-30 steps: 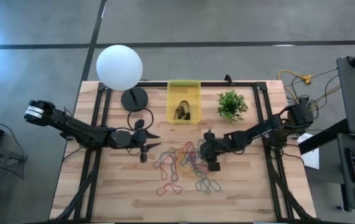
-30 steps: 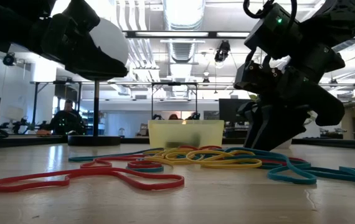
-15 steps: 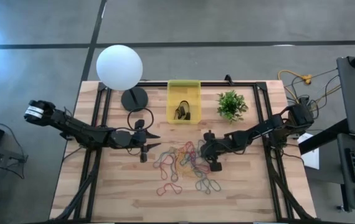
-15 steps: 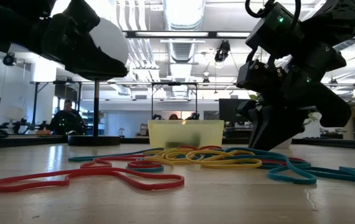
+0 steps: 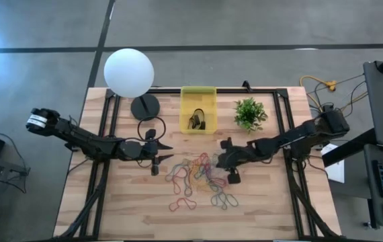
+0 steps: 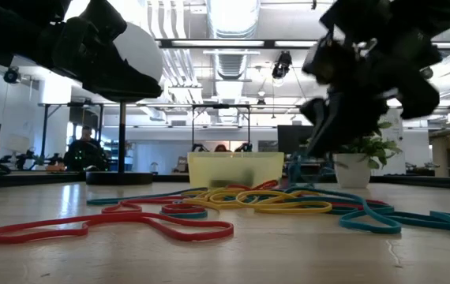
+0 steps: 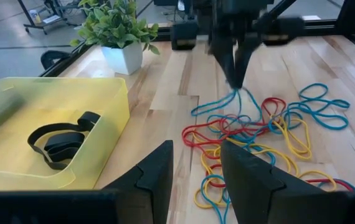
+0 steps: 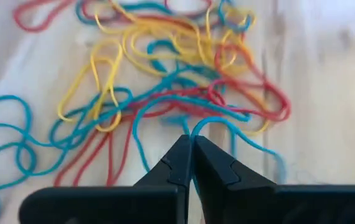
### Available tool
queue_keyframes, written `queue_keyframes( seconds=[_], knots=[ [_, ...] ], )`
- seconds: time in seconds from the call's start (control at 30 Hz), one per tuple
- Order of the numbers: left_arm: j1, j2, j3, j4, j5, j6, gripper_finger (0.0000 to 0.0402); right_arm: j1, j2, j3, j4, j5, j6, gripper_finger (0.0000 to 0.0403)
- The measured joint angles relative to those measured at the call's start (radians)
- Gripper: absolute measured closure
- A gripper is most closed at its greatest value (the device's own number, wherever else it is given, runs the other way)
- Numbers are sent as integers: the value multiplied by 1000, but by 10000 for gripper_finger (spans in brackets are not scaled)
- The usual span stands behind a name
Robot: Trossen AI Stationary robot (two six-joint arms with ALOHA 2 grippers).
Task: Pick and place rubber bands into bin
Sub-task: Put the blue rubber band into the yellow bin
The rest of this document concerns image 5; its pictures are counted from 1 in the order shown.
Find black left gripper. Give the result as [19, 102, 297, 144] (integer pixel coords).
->
[119, 128, 175, 177]

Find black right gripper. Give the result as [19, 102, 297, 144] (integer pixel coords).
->
[215, 136, 258, 185]

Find yellow rubber band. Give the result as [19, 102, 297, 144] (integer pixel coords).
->
[191, 167, 212, 192]
[184, 159, 199, 179]

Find thin black rubber band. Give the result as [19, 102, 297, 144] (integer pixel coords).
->
[187, 108, 206, 130]

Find wide black rubber band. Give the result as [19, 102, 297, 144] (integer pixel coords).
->
[191, 114, 206, 131]

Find yellow translucent plastic bin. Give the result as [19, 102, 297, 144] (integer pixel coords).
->
[180, 86, 218, 135]

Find green potted plant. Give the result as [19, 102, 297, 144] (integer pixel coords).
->
[233, 97, 269, 132]

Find white globe table lamp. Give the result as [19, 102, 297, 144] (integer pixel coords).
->
[103, 48, 161, 122]

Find white paper sheet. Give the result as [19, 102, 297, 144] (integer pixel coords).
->
[321, 143, 345, 184]

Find dark grey side stand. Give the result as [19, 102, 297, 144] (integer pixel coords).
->
[0, 151, 30, 202]

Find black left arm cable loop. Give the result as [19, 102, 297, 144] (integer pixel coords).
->
[136, 116, 167, 143]

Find black aluminium frame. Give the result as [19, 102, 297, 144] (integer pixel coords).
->
[52, 87, 343, 242]

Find yellow extension cable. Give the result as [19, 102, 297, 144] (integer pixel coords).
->
[299, 75, 370, 115]

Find black floor cable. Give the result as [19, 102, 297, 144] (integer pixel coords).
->
[307, 75, 367, 118]

